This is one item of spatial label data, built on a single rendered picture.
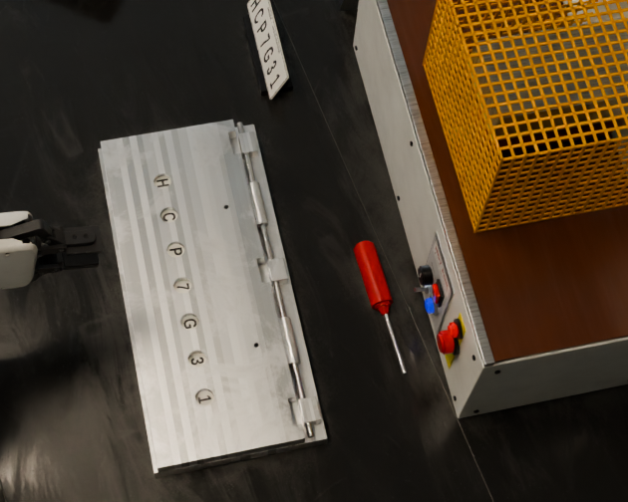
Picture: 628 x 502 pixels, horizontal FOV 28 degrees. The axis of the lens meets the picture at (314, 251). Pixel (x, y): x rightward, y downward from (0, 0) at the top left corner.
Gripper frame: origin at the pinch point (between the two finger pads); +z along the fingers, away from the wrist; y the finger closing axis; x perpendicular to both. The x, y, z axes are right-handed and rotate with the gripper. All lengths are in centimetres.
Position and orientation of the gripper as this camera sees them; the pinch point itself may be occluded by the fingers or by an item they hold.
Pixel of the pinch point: (81, 247)
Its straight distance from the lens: 140.4
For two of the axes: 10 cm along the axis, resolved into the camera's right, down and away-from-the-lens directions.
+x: 2.2, 8.9, -4.0
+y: -2.6, 4.5, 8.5
